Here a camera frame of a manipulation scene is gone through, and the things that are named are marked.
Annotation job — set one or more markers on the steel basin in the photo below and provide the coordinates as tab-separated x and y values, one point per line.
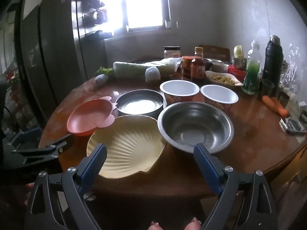
208	63

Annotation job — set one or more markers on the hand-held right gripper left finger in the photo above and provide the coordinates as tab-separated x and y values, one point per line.
94	163

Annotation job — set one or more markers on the fruit in white foam net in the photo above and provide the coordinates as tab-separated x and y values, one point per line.
102	79
152	74

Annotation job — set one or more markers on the cream shell-shaped plate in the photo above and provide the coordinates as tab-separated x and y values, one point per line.
129	146

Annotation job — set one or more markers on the orange-label sauce jar dark lid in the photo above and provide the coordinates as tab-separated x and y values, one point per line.
197	70

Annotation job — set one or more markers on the red tissue box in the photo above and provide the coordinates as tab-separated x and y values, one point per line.
236	73

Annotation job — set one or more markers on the large steel bowl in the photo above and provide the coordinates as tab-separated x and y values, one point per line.
194	124

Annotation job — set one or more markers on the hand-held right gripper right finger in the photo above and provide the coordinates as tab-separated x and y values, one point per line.
206	170

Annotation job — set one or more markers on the napa cabbage in plastic wrap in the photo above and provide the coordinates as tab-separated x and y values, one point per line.
134	69

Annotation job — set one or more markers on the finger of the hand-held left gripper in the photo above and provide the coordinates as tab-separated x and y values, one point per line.
51	147
28	136

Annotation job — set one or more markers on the red sauce jar orange lid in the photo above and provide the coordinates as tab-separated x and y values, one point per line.
187	67

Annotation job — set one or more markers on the bright window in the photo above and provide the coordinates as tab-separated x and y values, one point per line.
141	2

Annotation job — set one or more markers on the white oval dish with food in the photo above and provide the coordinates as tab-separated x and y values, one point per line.
223	79

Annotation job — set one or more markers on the brown bottle with orange cap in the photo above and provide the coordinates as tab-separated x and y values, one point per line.
198	52

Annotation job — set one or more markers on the green leafy lettuce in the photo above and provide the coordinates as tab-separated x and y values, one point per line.
105	71

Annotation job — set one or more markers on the clear crinkled plastic bag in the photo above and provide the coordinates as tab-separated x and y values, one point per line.
291	69

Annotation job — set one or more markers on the wooden chair with cutout back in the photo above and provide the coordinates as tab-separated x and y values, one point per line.
214	51

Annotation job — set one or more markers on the orange carrot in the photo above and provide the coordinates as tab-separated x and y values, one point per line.
283	111
269	101

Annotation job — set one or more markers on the black thermos flask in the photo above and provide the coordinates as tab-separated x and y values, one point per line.
272	62

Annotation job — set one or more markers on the metal peeler tool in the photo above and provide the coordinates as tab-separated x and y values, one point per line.
293	125

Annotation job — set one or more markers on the pink apple-shaped plate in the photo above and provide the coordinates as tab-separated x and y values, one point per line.
88	117

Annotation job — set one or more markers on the glass tumbler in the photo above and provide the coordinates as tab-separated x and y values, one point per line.
268	87

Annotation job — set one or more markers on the steel cup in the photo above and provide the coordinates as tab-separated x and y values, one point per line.
238	63

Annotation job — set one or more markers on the small steel tin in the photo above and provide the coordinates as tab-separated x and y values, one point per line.
284	99

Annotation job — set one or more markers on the white-lined paper noodle bowl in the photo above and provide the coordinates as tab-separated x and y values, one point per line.
218	95
178	88

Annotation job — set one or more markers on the shallow round steel pan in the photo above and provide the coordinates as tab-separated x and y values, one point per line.
139	104

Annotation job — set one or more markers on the green dish soap bottle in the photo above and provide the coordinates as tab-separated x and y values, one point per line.
251	76

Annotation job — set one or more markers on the clear jar with black lid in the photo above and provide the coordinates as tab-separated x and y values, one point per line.
171	52

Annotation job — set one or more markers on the dark grey refrigerator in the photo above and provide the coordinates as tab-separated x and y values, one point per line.
48	52

